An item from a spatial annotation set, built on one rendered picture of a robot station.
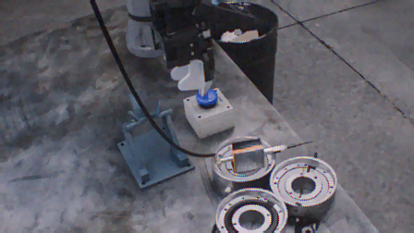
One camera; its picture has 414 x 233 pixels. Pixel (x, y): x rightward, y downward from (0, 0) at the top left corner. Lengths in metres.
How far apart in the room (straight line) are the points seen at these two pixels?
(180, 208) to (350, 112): 1.52
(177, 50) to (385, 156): 1.39
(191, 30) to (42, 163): 0.38
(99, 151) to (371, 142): 1.38
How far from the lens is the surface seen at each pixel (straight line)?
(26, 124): 1.09
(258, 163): 0.83
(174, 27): 0.82
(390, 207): 1.90
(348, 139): 2.13
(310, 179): 0.83
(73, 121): 1.05
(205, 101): 0.92
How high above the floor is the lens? 1.43
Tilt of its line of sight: 39 degrees down
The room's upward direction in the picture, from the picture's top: 7 degrees counter-clockwise
